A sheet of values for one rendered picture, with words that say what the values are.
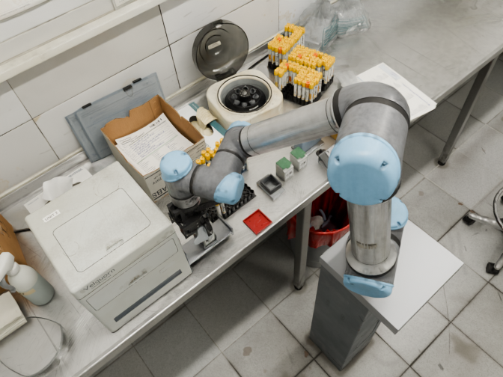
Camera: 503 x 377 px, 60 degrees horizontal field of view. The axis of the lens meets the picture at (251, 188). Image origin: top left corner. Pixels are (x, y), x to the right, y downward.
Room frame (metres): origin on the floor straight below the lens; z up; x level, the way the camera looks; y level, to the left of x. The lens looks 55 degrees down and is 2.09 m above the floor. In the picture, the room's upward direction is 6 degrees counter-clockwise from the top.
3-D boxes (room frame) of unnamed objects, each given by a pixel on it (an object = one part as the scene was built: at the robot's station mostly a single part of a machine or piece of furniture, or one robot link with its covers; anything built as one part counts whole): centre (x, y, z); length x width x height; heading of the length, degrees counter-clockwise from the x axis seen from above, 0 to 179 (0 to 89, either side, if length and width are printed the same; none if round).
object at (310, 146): (1.02, -0.22, 0.92); 0.10 x 0.07 x 0.10; 127
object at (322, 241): (1.06, -0.30, 0.22); 0.38 x 0.37 x 0.44; 125
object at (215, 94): (1.18, -0.02, 0.94); 0.30 x 0.24 x 0.12; 26
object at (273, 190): (0.85, -0.07, 0.89); 0.09 x 0.05 x 0.04; 34
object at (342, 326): (0.56, -0.33, 0.44); 0.20 x 0.20 x 0.87; 35
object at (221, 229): (0.64, 0.17, 0.92); 0.21 x 0.07 x 0.05; 125
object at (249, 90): (1.19, -0.01, 0.97); 0.15 x 0.15 x 0.07
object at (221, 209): (0.81, 0.08, 0.93); 0.17 x 0.09 x 0.11; 126
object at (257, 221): (0.72, -0.01, 0.88); 0.07 x 0.07 x 0.01; 35
